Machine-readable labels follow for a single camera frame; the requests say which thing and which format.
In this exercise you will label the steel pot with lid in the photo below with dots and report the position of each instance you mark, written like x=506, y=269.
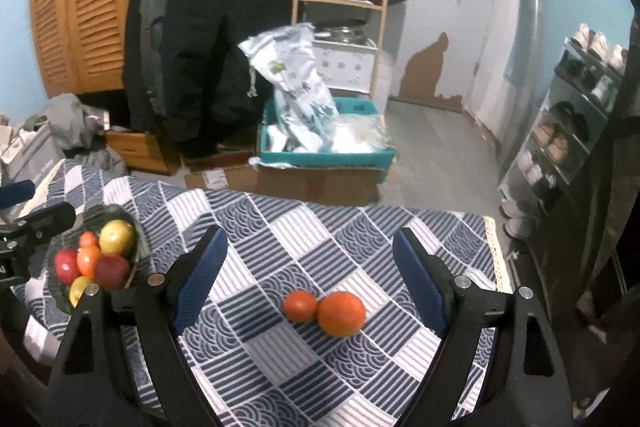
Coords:
x=345, y=30

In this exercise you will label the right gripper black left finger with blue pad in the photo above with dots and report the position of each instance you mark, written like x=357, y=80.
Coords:
x=164, y=306

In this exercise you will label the small yellow fruit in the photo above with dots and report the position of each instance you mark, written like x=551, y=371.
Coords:
x=116, y=238

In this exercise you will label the small wooden drawer box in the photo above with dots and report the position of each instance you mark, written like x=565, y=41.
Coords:
x=145, y=152

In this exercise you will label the small red apple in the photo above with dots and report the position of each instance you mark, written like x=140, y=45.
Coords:
x=111, y=272
x=65, y=266

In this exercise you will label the dark glass fruit bowl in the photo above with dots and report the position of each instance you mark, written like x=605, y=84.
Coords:
x=92, y=220

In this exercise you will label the teal storage bin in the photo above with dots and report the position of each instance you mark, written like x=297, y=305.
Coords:
x=378, y=159

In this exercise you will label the large orange with stem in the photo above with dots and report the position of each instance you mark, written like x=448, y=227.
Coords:
x=341, y=314

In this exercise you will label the black hanging jacket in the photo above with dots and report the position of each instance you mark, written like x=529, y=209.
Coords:
x=185, y=75

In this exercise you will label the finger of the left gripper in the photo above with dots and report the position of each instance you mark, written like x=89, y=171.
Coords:
x=16, y=194
x=49, y=221

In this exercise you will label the grey clothes pile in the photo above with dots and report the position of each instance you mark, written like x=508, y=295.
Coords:
x=65, y=128

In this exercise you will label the grey shoe rack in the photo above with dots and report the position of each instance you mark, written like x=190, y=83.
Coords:
x=565, y=128

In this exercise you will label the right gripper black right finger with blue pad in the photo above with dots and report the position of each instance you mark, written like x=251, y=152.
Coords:
x=454, y=309

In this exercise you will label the brown cardboard box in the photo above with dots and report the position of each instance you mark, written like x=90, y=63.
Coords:
x=325, y=186

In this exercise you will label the medium orange tangerine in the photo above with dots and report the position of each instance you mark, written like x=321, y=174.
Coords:
x=86, y=260

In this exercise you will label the small orange tangerine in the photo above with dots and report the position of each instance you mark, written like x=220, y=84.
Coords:
x=300, y=307

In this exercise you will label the white patterned storage box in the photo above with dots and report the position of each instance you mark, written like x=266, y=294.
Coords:
x=346, y=66

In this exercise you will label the green yellow pear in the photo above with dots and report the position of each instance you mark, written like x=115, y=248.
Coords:
x=77, y=289

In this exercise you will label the white printed plastic bag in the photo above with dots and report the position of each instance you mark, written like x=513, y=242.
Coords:
x=305, y=109

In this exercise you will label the blue white patterned tablecloth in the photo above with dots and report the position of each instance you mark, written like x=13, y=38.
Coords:
x=309, y=322

